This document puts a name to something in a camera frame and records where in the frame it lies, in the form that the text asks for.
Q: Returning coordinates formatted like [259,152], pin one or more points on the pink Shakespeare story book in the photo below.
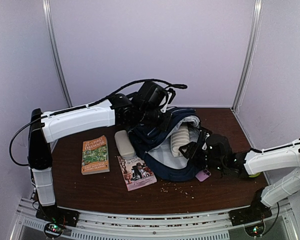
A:
[136,173]

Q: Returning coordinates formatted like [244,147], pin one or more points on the orange green treehouse book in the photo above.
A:
[95,156]

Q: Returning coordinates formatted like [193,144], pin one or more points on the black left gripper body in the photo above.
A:
[149,116]

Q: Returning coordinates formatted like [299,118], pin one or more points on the right aluminium frame post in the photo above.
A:
[251,47]

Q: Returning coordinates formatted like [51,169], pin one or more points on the green plate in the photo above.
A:
[254,175]

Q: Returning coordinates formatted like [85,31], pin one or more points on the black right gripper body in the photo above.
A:
[202,160]

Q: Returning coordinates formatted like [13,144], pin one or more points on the navy blue student backpack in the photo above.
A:
[154,146]

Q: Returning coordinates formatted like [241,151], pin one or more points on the aluminium frame post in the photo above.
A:
[251,47]
[46,4]

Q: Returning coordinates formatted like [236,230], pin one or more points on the grey hard pencil case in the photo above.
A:
[123,144]

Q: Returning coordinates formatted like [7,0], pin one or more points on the left aluminium frame post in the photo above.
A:
[46,4]

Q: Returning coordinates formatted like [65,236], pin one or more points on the front aluminium rail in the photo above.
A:
[211,225]

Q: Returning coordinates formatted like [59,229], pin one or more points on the white quilted pencil pouch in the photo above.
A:
[178,139]

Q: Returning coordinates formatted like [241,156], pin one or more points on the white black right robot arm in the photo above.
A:
[215,150]

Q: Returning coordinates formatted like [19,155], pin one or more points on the pink smartphone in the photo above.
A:
[203,175]

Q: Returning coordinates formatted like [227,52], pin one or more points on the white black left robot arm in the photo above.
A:
[146,106]

